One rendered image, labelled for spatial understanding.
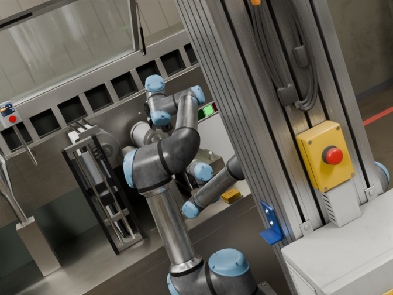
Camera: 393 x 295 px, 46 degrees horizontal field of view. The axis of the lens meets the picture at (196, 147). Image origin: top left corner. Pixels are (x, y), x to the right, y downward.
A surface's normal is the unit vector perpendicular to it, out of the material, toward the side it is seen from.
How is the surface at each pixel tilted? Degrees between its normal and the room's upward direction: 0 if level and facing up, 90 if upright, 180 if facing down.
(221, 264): 7
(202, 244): 90
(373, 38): 90
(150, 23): 90
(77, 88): 90
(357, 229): 0
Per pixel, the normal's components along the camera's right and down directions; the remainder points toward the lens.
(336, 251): -0.37, -0.88
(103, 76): 0.38, 0.15
